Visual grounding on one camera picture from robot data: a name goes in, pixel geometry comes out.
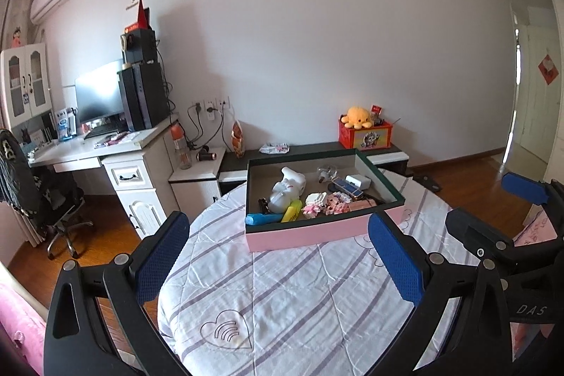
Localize red paper bag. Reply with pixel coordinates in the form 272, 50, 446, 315
123, 0, 151, 33

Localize red cartoon storage box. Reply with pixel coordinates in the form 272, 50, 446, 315
338, 121, 394, 151

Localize black low tv cabinet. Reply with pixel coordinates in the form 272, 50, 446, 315
218, 141, 411, 196

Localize yellow octopus plush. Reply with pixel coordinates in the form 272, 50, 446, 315
340, 106, 373, 130

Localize yellow highlighter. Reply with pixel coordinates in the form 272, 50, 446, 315
281, 199, 302, 223

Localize blue highlighter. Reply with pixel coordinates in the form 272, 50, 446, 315
245, 213, 284, 226

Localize black computer tower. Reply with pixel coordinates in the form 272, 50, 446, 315
118, 62, 170, 132

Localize red door decoration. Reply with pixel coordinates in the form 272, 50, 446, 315
538, 54, 559, 85

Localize white bedside cabinet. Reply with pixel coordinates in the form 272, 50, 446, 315
168, 147, 226, 221

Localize pink storage box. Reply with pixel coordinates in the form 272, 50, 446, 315
245, 149, 405, 252

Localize white power adapter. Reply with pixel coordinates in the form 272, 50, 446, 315
345, 174, 372, 191

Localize black bathroom scale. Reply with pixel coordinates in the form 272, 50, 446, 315
413, 175, 442, 194

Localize black hair clip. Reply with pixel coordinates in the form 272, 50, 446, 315
258, 198, 270, 215

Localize rose gold cylinder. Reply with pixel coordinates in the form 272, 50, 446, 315
348, 198, 379, 212

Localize black computer monitor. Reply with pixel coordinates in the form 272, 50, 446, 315
75, 60, 123, 123

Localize wall power outlets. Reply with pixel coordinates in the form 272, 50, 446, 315
190, 96, 231, 121

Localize black office chair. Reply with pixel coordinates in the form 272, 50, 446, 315
1, 129, 92, 260

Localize round table striped cloth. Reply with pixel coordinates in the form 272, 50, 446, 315
157, 168, 482, 376

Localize black speaker box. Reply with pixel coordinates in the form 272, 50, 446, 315
121, 29, 158, 65

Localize white computer desk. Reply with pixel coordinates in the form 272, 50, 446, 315
29, 115, 179, 239

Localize blue product box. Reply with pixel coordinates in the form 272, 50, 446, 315
55, 107, 78, 142

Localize pink brick donut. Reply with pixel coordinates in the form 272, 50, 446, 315
323, 193, 350, 216

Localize orange snack bag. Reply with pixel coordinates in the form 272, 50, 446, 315
231, 120, 246, 158

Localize white glass door cabinet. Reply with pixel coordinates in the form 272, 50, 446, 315
1, 43, 53, 129

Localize patterned pouch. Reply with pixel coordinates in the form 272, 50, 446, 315
259, 143, 290, 155

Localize cartoon doll figure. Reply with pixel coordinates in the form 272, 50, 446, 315
12, 27, 25, 48

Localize pink white brick figure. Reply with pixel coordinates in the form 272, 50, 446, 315
302, 192, 327, 218

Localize pink bed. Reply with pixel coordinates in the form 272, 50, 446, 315
1, 264, 46, 375

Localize orange cap bottle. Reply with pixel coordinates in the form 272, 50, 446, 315
170, 122, 192, 170

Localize black keyboard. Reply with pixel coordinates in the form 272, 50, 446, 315
84, 122, 128, 139

